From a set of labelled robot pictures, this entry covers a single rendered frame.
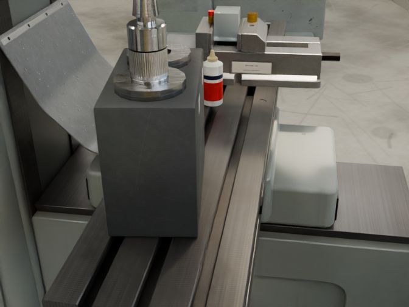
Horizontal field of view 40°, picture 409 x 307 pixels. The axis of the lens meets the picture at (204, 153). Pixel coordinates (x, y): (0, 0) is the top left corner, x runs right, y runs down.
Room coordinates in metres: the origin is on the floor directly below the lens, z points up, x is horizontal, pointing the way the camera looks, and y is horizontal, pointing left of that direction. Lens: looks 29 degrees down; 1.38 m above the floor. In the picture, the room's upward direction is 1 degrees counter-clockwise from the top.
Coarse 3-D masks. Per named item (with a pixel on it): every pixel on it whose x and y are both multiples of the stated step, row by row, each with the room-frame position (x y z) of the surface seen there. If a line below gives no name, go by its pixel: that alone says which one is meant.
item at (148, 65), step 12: (132, 36) 0.64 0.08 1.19; (156, 36) 0.64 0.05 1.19; (132, 48) 0.64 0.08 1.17; (144, 48) 0.63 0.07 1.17; (156, 48) 0.64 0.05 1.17; (132, 60) 0.64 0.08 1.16; (144, 60) 0.63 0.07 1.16; (156, 60) 0.64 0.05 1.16; (132, 72) 0.64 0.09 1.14; (144, 72) 0.63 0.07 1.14; (156, 72) 0.64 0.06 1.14; (168, 72) 0.66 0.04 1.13
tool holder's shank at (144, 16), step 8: (136, 0) 0.65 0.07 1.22; (144, 0) 0.64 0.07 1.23; (152, 0) 0.65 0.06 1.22; (136, 8) 0.65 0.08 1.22; (144, 8) 0.64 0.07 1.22; (152, 8) 0.65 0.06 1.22; (136, 16) 0.65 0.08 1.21; (144, 16) 0.64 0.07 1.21; (152, 16) 0.64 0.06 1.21; (144, 24) 0.65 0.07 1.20
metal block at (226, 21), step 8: (216, 8) 1.21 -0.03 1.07; (224, 8) 1.21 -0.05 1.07; (232, 8) 1.21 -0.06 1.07; (216, 16) 1.17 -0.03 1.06; (224, 16) 1.17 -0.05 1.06; (232, 16) 1.17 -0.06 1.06; (216, 24) 1.17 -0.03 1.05; (224, 24) 1.17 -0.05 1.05; (232, 24) 1.17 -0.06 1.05; (216, 32) 1.17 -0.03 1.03; (224, 32) 1.17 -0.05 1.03; (232, 32) 1.17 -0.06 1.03; (216, 40) 1.17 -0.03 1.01; (224, 40) 1.17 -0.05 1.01; (232, 40) 1.17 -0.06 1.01
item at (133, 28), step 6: (156, 18) 0.67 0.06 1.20; (132, 24) 0.65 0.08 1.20; (138, 24) 0.65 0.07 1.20; (150, 24) 0.65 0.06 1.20; (156, 24) 0.65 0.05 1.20; (162, 24) 0.65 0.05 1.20; (132, 30) 0.64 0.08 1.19; (138, 30) 0.64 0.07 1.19; (144, 30) 0.63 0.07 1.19; (150, 30) 0.64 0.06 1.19; (156, 30) 0.64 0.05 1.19; (162, 30) 0.64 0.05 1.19; (138, 36) 0.64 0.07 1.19; (144, 36) 0.63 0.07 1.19; (150, 36) 0.64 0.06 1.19
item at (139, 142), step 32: (128, 64) 0.74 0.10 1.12; (192, 64) 0.74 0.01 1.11; (128, 96) 0.62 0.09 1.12; (160, 96) 0.62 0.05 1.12; (192, 96) 0.63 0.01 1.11; (96, 128) 0.60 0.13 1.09; (128, 128) 0.60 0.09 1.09; (160, 128) 0.60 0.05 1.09; (192, 128) 0.59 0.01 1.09; (128, 160) 0.60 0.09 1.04; (160, 160) 0.60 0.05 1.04; (192, 160) 0.59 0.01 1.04; (128, 192) 0.60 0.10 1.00; (160, 192) 0.60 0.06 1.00; (192, 192) 0.59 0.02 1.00; (128, 224) 0.60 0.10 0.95; (160, 224) 0.60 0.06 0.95; (192, 224) 0.59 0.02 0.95
